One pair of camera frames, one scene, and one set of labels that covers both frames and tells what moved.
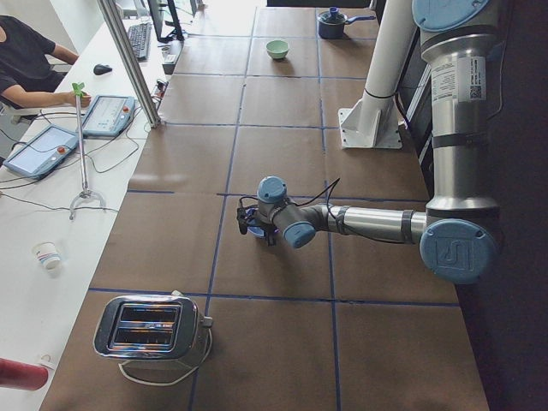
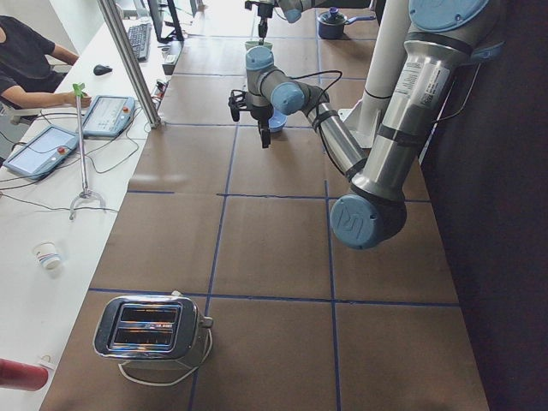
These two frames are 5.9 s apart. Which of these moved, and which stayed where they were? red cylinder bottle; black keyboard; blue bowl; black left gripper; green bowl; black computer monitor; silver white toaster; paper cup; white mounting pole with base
Moved: blue bowl; black left gripper; green bowl
Stayed: red cylinder bottle; white mounting pole with base; paper cup; black keyboard; black computer monitor; silver white toaster
